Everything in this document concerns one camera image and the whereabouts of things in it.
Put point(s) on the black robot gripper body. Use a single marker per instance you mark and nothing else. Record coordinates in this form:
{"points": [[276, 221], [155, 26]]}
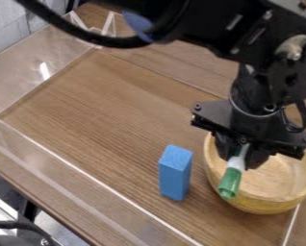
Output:
{"points": [[270, 129]]}

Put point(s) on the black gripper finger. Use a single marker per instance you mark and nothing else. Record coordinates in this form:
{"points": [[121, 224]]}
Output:
{"points": [[227, 145], [258, 155]]}

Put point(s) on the green and white marker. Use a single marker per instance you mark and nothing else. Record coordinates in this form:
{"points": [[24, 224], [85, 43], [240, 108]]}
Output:
{"points": [[231, 178]]}

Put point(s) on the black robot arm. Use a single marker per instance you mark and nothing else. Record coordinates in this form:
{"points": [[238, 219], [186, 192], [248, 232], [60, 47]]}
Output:
{"points": [[258, 33]]}

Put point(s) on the brown wooden bowl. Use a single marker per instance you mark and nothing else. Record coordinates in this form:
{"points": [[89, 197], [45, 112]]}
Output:
{"points": [[274, 188]]}

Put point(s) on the blue rectangular block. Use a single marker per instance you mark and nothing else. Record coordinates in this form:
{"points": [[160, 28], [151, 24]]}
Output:
{"points": [[174, 168]]}

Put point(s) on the clear acrylic tray wall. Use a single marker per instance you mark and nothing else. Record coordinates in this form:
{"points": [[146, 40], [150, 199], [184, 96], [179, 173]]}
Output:
{"points": [[88, 115]]}

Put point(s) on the black metal bracket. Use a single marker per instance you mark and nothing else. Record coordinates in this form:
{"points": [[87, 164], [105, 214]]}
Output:
{"points": [[35, 235]]}

